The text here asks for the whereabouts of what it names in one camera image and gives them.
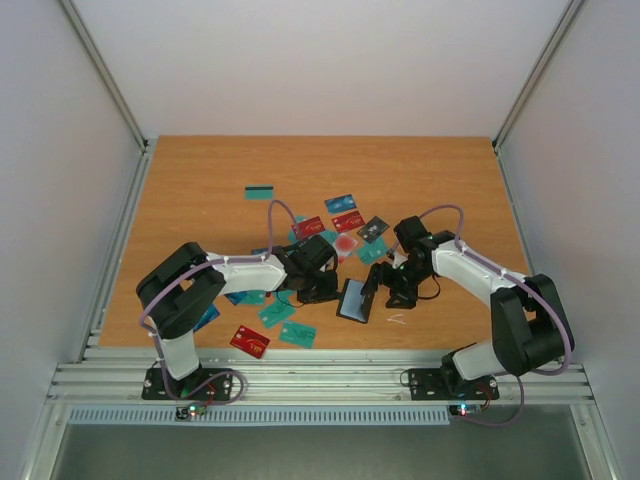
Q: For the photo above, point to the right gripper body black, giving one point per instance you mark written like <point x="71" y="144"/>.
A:
<point x="382" y="276"/>

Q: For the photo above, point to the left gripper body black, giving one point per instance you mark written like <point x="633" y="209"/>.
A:
<point x="319" y="290"/>

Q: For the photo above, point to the black leather card holder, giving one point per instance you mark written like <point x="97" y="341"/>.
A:
<point x="355" y="301"/>

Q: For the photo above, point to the red VIP card bottom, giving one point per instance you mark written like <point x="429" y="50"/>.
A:
<point x="250" y="342"/>

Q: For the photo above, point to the red vip card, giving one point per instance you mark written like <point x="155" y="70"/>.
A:
<point x="307" y="227"/>
<point x="250" y="342"/>
<point x="348" y="221"/>

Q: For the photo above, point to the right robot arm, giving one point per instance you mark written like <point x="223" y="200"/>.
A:
<point x="529" y="327"/>

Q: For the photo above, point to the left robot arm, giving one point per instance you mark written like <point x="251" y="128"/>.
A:
<point x="177" y="293"/>

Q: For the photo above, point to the teal card right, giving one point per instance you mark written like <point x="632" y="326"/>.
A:
<point x="370" y="253"/>

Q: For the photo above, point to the white red pattern card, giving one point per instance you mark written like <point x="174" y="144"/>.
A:
<point x="344" y="245"/>

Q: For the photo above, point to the teal VIP card bottom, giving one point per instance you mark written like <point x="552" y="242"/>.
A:
<point x="298" y="334"/>

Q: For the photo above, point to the teal vip card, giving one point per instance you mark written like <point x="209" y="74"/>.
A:
<point x="298" y="334"/>
<point x="275" y="313"/>

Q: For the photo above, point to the teal VIP card middle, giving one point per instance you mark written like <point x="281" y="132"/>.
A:
<point x="275" y="313"/>

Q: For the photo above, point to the black VIP card right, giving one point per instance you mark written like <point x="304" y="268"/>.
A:
<point x="373" y="229"/>

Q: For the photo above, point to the red VIP card upper left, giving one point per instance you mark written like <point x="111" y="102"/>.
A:
<point x="307" y="227"/>

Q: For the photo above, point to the red VIP card upper right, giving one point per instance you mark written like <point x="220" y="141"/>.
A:
<point x="348" y="221"/>

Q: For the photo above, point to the teal card small lower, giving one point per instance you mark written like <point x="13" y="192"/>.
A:
<point x="253" y="297"/>

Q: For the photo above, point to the blue card top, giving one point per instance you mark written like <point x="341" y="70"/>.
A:
<point x="340" y="204"/>

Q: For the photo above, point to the blue card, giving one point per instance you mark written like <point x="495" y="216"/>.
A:
<point x="340" y="204"/>
<point x="210" y="314"/>

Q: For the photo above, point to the blue card far left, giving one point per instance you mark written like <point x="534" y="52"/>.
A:
<point x="210" y="314"/>

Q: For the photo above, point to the teal card magnetic stripe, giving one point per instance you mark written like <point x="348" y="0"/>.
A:
<point x="259" y="192"/>

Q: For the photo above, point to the right circuit board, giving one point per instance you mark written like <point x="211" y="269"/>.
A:
<point x="465" y="409"/>

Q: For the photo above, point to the circuit board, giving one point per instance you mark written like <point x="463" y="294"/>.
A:
<point x="465" y="409"/>
<point x="192" y="411"/>

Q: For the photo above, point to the left circuit board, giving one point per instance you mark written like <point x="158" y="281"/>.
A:
<point x="192" y="411"/>

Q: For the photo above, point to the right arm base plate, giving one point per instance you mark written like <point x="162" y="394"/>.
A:
<point x="430" y="384"/>

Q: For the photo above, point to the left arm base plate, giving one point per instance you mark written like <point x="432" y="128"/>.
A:
<point x="202" y="385"/>

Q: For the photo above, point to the aluminium rail frame front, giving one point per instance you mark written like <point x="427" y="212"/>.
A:
<point x="300" y="377"/>

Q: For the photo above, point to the grey slotted cable duct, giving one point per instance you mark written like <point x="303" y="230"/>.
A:
<point x="260" y="416"/>

